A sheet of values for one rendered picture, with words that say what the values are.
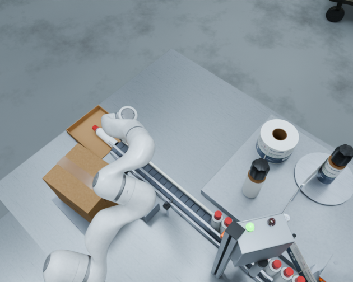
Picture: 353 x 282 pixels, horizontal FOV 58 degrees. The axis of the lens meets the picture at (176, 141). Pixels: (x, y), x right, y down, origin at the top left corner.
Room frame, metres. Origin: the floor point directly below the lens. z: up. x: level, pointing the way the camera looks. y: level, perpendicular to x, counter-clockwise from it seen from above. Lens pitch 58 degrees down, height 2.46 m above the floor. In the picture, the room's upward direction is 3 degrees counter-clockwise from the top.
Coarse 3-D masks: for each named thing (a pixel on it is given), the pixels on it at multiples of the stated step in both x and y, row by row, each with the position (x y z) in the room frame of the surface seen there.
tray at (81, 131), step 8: (88, 112) 1.25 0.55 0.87; (96, 112) 1.28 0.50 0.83; (104, 112) 1.28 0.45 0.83; (80, 120) 1.21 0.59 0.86; (88, 120) 1.22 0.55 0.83; (96, 120) 1.22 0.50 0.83; (72, 128) 1.16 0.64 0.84; (80, 128) 1.16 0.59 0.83; (88, 128) 1.16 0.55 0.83; (72, 136) 1.09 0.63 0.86; (80, 136) 1.10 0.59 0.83; (88, 136) 1.10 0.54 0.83; (96, 136) 1.10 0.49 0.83; (88, 144) 1.04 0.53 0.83; (96, 144) 1.04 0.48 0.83; (104, 144) 1.03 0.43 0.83; (96, 152) 0.98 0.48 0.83; (104, 152) 0.98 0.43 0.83
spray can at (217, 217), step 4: (216, 212) 0.49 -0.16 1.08; (220, 212) 0.49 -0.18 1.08; (212, 216) 0.49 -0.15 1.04; (216, 216) 0.47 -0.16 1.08; (220, 216) 0.47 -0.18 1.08; (212, 220) 0.47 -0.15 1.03; (216, 220) 0.46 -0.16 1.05; (220, 220) 0.46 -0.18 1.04; (212, 224) 0.47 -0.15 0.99; (216, 224) 0.46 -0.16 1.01; (220, 224) 0.46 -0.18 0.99; (216, 228) 0.46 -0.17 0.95
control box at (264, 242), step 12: (264, 216) 0.33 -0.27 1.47; (276, 216) 0.33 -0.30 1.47; (264, 228) 0.29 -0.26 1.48; (276, 228) 0.29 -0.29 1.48; (288, 228) 0.29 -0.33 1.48; (240, 240) 0.26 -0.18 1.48; (252, 240) 0.26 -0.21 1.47; (264, 240) 0.26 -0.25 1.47; (276, 240) 0.25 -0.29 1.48; (288, 240) 0.25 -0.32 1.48; (240, 252) 0.22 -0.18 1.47; (252, 252) 0.22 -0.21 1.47; (264, 252) 0.23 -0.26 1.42; (276, 252) 0.24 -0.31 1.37; (240, 264) 0.22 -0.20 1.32
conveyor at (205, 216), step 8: (120, 144) 1.00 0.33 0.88; (144, 168) 0.83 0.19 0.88; (152, 168) 0.83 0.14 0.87; (144, 176) 0.79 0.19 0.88; (152, 176) 0.78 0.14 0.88; (160, 176) 0.78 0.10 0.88; (152, 184) 0.74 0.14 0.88; (168, 184) 0.73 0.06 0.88; (176, 192) 0.68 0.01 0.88; (184, 200) 0.63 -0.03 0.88; (192, 200) 0.63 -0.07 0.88; (184, 208) 0.59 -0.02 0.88; (192, 208) 0.59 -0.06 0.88; (200, 208) 0.59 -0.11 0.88; (192, 216) 0.55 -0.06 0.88; (200, 216) 0.54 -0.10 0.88; (208, 216) 0.54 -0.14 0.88; (200, 224) 0.50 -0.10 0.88; (208, 232) 0.46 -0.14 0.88; (216, 240) 0.43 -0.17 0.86; (248, 264) 0.30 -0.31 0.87; (264, 280) 0.23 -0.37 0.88
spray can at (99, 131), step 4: (92, 128) 1.13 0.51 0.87; (96, 128) 1.13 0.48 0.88; (100, 128) 1.12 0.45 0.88; (96, 132) 1.10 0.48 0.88; (100, 132) 1.09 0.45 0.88; (104, 132) 1.09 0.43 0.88; (100, 136) 1.07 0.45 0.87; (104, 136) 1.06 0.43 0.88; (108, 136) 1.06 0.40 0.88; (104, 140) 1.04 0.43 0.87; (108, 140) 1.03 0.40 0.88; (112, 140) 1.03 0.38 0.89; (116, 140) 1.03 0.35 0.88; (108, 144) 1.01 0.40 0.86; (116, 144) 1.01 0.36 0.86
